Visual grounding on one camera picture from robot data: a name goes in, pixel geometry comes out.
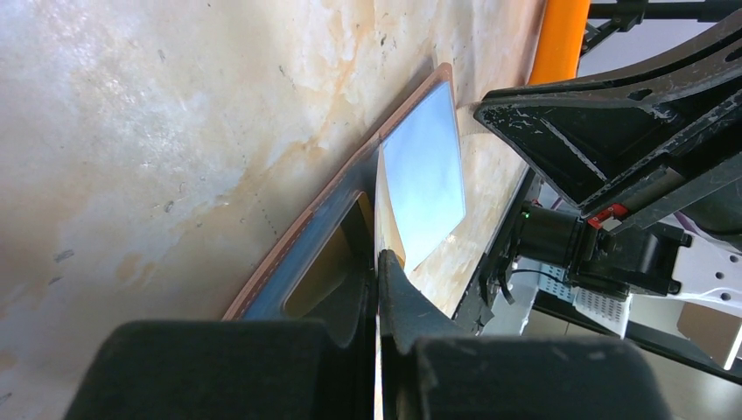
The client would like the orange carrot toy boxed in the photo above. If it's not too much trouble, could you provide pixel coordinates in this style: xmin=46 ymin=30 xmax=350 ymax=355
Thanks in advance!
xmin=528 ymin=0 xmax=591 ymax=85

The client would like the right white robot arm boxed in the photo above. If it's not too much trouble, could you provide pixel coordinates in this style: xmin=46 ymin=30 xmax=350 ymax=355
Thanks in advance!
xmin=472 ymin=12 xmax=741 ymax=316

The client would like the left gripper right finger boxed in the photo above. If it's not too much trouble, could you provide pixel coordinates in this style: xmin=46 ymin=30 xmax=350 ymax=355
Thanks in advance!
xmin=376 ymin=249 xmax=466 ymax=419

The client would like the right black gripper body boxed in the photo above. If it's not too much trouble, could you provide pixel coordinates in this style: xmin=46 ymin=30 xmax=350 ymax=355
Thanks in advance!
xmin=509 ymin=153 xmax=741 ymax=296

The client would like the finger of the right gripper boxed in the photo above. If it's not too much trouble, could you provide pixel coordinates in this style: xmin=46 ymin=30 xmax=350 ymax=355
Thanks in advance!
xmin=473 ymin=25 xmax=741 ymax=210

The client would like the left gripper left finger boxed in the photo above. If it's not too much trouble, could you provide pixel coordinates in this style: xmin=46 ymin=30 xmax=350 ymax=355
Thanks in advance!
xmin=312 ymin=269 xmax=377 ymax=419

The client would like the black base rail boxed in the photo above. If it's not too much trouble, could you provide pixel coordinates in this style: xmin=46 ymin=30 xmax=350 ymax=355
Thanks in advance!
xmin=451 ymin=168 xmax=742 ymax=387

